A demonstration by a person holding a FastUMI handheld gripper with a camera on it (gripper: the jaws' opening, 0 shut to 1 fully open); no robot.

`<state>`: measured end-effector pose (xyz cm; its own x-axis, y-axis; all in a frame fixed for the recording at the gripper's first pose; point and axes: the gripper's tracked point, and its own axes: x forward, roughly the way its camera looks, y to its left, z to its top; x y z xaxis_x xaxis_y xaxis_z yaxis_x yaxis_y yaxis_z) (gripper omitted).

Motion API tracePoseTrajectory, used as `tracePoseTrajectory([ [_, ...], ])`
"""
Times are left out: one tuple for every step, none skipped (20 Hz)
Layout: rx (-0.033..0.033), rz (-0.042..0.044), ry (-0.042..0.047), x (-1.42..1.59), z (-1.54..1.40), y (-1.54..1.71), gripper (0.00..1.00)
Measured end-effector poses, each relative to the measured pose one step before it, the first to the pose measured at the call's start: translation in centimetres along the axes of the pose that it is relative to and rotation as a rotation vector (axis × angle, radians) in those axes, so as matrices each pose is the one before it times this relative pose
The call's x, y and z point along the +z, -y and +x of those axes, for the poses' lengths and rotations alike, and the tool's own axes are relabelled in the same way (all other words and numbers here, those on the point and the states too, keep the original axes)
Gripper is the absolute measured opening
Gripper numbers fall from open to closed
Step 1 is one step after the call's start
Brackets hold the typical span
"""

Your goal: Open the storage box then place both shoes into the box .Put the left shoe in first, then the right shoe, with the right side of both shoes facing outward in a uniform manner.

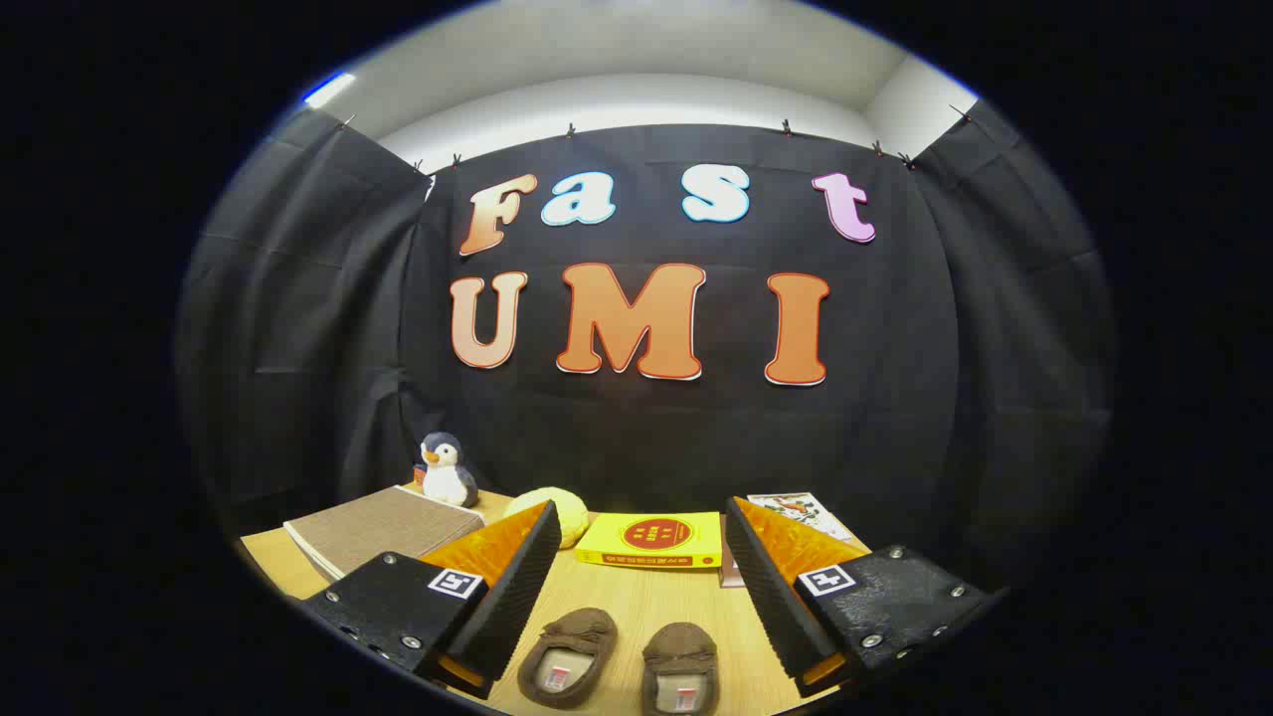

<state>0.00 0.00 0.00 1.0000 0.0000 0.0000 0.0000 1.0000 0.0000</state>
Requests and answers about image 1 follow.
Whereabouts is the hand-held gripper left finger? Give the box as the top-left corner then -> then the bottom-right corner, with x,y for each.
298,500 -> 563,700

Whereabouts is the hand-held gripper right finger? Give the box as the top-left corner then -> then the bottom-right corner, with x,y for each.
724,495 -> 1007,699

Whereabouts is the brown suede shoe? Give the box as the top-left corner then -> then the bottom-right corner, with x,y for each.
517,608 -> 618,710
641,623 -> 720,716

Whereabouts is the beige fabric storage box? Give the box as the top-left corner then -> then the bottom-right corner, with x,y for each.
283,485 -> 485,583

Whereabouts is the white illustrated cover book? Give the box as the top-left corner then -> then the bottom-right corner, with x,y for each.
748,492 -> 853,543

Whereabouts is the yellow round plush bread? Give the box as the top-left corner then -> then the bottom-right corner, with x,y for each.
504,486 -> 590,550

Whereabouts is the yellow book red circle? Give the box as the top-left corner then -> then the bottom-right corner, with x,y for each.
574,512 -> 724,570

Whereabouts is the penguin plush toy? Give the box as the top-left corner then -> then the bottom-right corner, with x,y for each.
413,432 -> 479,509

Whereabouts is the ceiling light panel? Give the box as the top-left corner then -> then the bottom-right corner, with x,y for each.
303,72 -> 356,108

